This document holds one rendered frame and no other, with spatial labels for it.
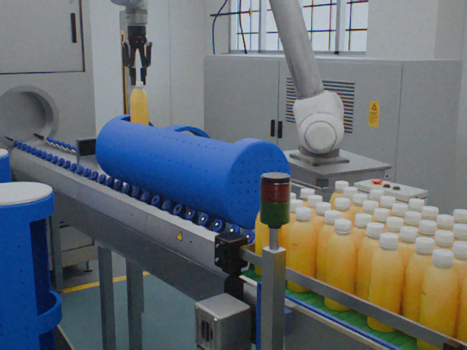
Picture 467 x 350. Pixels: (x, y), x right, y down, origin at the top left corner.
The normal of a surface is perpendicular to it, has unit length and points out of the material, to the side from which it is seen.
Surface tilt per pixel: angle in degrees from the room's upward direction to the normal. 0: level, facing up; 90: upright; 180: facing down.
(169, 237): 70
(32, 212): 90
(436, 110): 90
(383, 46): 90
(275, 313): 90
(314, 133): 100
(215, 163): 58
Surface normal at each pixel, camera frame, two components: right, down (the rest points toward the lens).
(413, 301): -0.60, 0.18
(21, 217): 0.52, 0.19
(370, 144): -0.86, 0.11
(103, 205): -0.74, -0.20
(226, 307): 0.00, -0.97
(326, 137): -0.16, 0.35
